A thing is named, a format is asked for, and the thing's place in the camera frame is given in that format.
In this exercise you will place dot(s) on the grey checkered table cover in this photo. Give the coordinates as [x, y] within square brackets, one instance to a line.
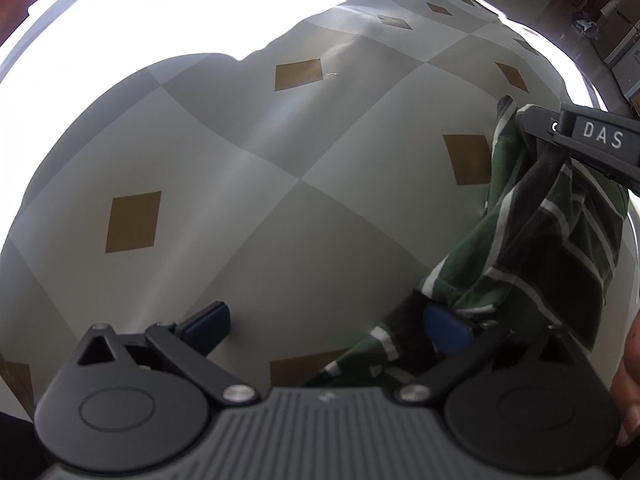
[311, 184]

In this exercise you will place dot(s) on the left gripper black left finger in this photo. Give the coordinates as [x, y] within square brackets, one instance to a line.
[203, 332]

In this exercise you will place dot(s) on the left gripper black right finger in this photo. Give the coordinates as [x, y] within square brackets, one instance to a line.
[429, 344]

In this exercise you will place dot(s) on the green black striped garment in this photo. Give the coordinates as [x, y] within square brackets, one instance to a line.
[544, 252]

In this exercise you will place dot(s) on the person's right hand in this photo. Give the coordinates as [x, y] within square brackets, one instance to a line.
[625, 388]

